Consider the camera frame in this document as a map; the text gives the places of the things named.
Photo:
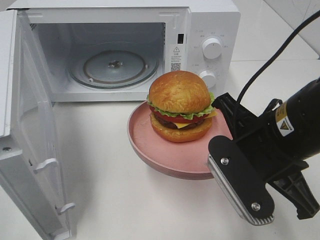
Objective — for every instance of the white lower microwave knob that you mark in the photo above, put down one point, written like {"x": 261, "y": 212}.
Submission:
{"x": 209, "y": 78}

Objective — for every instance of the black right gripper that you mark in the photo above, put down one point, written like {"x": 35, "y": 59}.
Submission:
{"x": 276, "y": 144}

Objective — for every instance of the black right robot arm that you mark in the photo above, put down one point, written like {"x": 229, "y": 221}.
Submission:
{"x": 307, "y": 99}

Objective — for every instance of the white microwave door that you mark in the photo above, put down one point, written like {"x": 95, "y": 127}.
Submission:
{"x": 31, "y": 170}

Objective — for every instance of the toy burger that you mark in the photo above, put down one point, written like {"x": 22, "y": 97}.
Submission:
{"x": 181, "y": 106}

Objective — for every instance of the pink round plate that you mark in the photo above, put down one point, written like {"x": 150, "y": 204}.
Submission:
{"x": 187, "y": 160}

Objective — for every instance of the white microwave knob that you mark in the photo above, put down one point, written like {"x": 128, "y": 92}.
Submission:
{"x": 211, "y": 47}
{"x": 209, "y": 78}

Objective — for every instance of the glass microwave turntable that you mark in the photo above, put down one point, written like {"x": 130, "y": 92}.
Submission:
{"x": 115, "y": 65}

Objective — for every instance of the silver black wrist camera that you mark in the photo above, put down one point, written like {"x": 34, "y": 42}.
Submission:
{"x": 240, "y": 183}

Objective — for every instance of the white microwave oven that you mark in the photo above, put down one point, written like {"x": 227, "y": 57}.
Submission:
{"x": 180, "y": 26}

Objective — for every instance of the white upper microwave knob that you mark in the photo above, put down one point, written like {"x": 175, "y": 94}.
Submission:
{"x": 211, "y": 47}

